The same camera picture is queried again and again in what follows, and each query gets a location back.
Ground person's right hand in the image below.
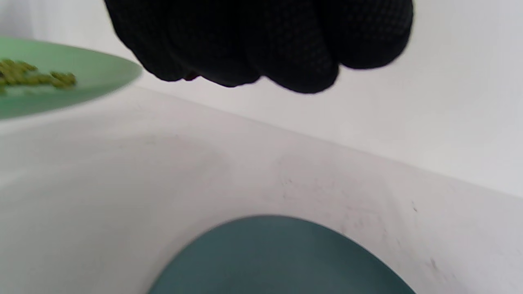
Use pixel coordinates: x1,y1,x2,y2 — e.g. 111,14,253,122
103,0,414,94

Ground light green plate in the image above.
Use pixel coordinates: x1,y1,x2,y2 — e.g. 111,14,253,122
0,37,143,121

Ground dark teal plate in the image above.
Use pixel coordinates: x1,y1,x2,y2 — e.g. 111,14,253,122
148,215,417,294

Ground pile of green beans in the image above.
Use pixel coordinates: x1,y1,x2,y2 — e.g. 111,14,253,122
0,59,77,96

